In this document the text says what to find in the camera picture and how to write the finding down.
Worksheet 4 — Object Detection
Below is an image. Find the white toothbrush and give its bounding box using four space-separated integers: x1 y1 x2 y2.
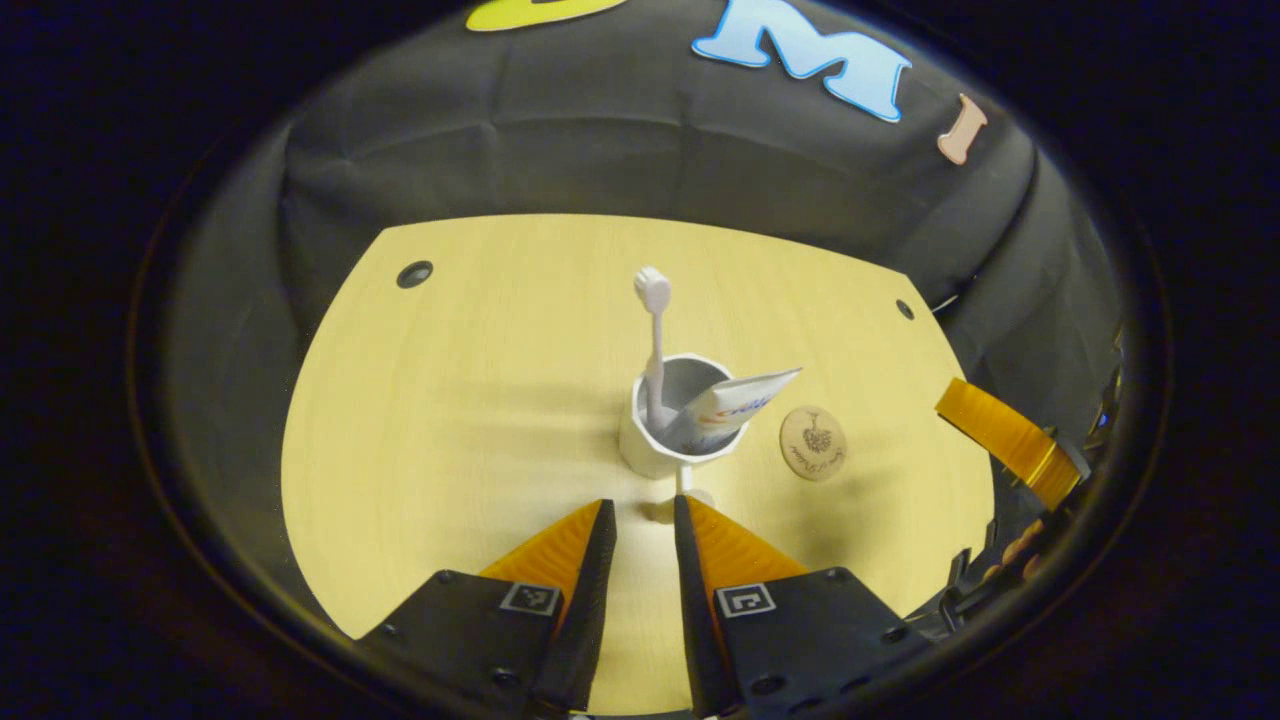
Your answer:
634 266 679 433

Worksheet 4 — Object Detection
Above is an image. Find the white toothpaste tube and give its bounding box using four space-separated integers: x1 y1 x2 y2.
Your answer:
662 367 804 456

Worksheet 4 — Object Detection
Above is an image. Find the white cup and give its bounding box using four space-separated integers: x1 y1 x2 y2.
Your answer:
618 353 746 506

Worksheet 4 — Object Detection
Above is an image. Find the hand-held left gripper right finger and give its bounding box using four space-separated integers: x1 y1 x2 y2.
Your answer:
672 494 936 719

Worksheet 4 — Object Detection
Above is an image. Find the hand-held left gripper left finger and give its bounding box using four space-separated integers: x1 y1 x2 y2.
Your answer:
355 498 619 719

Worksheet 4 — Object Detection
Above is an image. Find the round wooden coaster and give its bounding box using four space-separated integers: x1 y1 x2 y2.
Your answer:
779 405 849 483

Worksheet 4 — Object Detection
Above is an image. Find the black backdrop cloth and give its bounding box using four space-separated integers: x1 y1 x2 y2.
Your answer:
160 0 1121 601

